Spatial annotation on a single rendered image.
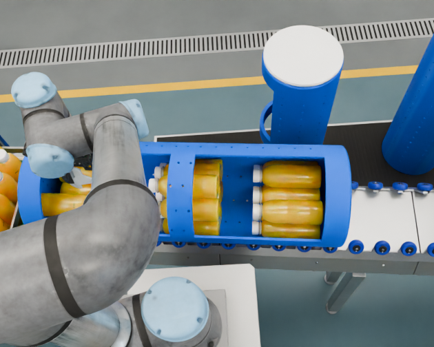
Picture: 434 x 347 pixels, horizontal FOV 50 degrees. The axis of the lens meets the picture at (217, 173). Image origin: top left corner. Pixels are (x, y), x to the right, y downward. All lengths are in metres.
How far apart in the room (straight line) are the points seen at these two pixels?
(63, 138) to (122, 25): 2.58
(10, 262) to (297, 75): 1.30
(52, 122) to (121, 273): 0.45
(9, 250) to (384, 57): 2.87
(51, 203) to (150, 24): 2.16
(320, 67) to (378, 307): 1.24
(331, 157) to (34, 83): 0.74
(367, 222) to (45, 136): 1.01
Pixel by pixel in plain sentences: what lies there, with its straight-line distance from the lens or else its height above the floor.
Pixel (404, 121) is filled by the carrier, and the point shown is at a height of 0.50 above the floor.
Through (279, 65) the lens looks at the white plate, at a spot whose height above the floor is 1.04.
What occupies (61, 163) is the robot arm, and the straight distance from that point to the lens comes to 0.87.
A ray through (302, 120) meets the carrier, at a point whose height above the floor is 0.84.
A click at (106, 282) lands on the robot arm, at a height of 1.83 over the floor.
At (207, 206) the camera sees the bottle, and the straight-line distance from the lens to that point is 1.29.
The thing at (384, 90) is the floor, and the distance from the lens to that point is 3.02.
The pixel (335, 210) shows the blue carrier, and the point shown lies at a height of 1.20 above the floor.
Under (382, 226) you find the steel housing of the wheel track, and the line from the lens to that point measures 1.53.
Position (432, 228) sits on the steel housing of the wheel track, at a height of 0.93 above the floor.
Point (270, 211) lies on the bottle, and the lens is 1.29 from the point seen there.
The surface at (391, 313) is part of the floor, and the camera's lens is 2.44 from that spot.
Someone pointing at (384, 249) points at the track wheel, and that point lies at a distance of 1.47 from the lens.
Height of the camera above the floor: 2.30
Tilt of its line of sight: 62 degrees down
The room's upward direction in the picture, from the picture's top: 7 degrees counter-clockwise
